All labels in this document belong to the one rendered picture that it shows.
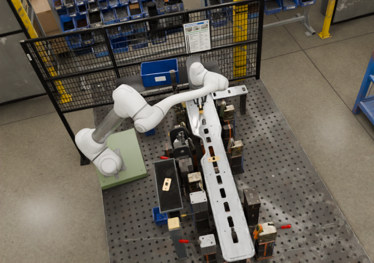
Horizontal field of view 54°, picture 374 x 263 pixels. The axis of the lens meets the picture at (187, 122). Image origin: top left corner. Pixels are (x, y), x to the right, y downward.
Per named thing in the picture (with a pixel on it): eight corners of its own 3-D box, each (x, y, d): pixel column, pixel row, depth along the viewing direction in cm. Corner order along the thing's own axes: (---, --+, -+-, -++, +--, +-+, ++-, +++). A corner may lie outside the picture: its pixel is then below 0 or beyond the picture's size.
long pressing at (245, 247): (261, 255, 207) (261, 254, 206) (222, 263, 206) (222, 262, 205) (210, 92, 299) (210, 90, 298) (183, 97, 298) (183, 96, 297)
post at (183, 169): (193, 200, 267) (188, 170, 237) (187, 202, 267) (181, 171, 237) (192, 195, 270) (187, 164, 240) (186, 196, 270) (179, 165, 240)
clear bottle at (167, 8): (173, 22, 292) (170, 0, 277) (166, 24, 292) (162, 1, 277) (172, 18, 297) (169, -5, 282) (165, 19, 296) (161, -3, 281)
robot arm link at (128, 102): (88, 165, 263) (67, 143, 261) (102, 152, 275) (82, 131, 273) (139, 113, 211) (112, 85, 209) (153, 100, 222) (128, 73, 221)
